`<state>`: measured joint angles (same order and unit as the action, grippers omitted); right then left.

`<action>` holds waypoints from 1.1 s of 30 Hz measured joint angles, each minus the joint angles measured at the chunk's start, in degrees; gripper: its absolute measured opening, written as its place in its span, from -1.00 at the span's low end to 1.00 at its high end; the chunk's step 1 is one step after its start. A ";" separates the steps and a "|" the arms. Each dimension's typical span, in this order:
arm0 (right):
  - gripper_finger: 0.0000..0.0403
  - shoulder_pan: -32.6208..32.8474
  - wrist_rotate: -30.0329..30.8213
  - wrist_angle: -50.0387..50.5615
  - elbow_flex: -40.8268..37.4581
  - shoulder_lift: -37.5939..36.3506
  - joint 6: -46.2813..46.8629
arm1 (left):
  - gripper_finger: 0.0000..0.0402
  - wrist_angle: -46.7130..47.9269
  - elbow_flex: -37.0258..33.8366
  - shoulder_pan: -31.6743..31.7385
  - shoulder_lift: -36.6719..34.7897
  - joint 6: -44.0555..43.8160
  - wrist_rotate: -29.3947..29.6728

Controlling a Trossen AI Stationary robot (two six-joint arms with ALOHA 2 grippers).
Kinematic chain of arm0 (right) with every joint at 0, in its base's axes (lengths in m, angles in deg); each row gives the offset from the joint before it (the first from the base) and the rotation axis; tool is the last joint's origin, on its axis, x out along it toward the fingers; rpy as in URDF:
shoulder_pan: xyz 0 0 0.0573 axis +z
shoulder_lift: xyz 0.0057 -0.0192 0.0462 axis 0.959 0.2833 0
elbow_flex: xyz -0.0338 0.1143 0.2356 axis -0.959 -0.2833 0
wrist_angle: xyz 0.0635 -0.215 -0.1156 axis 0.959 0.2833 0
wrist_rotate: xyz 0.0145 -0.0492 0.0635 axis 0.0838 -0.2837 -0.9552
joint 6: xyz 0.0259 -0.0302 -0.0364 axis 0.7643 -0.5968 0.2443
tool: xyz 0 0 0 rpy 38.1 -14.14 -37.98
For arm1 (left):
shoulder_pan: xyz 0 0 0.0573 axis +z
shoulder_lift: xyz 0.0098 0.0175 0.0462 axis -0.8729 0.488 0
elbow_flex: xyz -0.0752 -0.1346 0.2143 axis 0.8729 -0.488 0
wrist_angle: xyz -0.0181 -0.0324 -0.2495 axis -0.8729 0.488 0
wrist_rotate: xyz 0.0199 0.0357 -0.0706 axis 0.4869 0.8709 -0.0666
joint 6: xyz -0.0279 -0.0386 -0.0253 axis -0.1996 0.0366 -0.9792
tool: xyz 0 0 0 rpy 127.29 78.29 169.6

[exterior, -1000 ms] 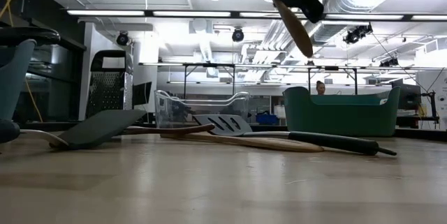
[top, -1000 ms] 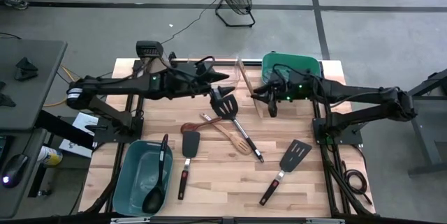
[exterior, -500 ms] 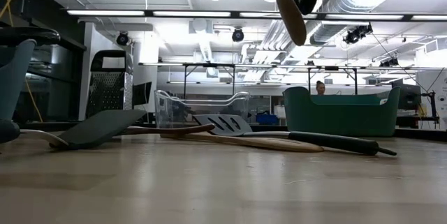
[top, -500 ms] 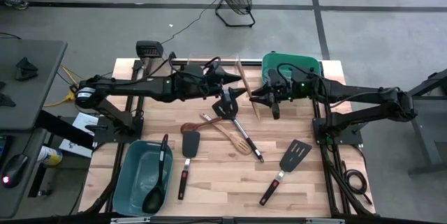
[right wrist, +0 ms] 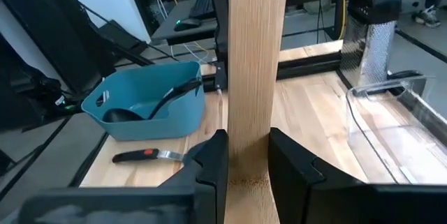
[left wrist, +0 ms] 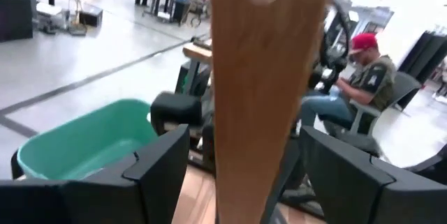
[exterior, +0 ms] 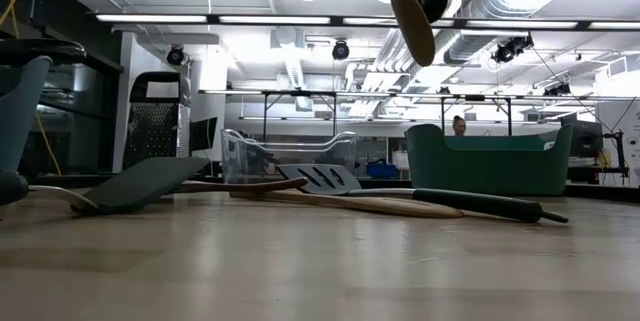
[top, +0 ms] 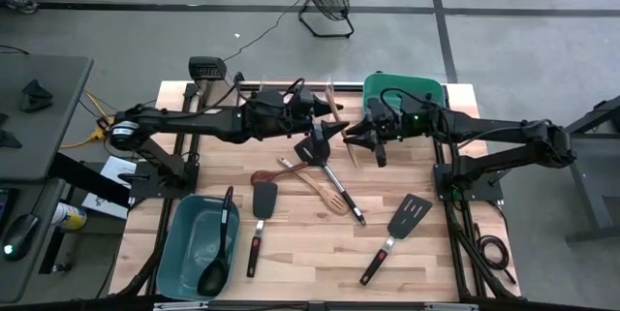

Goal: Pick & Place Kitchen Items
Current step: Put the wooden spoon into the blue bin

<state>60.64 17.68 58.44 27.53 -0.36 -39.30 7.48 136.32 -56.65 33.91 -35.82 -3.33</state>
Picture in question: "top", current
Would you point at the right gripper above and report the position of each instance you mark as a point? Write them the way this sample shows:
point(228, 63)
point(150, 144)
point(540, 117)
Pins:
point(390, 119)

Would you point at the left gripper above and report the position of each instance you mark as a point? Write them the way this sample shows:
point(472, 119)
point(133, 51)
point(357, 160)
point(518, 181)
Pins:
point(302, 112)

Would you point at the light wooden spatula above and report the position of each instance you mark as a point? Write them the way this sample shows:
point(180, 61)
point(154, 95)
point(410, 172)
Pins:
point(351, 153)

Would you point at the bamboo slotted spatula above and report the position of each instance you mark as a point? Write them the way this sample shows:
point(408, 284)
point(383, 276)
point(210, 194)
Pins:
point(334, 202)

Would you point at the dark brown wooden spoon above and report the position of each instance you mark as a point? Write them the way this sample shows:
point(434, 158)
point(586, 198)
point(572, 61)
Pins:
point(261, 177)

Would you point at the black plastic ladle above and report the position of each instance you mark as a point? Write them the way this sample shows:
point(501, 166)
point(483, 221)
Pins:
point(213, 279)

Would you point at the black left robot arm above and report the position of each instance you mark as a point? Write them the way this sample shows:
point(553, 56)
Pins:
point(194, 122)

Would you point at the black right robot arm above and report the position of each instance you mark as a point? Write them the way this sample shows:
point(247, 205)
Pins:
point(484, 129)

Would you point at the green plastic bin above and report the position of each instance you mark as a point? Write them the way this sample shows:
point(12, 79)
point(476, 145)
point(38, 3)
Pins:
point(402, 83)

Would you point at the clear plastic bin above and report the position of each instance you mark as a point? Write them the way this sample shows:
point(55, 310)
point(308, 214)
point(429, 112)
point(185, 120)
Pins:
point(276, 83)

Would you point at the teal plastic bin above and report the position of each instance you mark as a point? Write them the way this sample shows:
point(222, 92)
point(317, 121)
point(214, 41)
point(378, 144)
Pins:
point(184, 253)

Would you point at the yellow power strip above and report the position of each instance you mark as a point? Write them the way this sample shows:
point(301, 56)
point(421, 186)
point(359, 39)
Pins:
point(102, 129)

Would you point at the black metal stand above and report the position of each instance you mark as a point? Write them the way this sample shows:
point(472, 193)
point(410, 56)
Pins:
point(588, 204)

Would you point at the white paper booklet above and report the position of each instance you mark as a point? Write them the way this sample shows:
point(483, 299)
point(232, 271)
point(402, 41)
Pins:
point(104, 202)

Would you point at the white yellow spray can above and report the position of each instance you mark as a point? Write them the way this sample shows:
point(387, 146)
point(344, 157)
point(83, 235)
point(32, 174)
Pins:
point(70, 216)

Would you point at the grey side desk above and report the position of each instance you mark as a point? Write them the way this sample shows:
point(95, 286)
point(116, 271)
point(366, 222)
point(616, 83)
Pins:
point(43, 132)

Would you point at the black angular desk object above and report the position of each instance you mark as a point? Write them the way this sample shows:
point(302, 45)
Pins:
point(36, 95)
point(9, 140)

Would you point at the black computer mouse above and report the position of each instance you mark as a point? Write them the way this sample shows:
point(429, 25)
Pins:
point(21, 236)

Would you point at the person's grey sneaker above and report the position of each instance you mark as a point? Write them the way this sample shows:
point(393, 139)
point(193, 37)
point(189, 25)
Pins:
point(19, 1)

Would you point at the black aluminium frame rail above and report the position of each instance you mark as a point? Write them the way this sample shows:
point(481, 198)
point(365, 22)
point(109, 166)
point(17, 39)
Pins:
point(165, 219)
point(457, 243)
point(351, 86)
point(310, 307)

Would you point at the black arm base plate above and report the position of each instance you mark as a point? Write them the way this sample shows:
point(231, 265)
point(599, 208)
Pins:
point(484, 190)
point(150, 187)

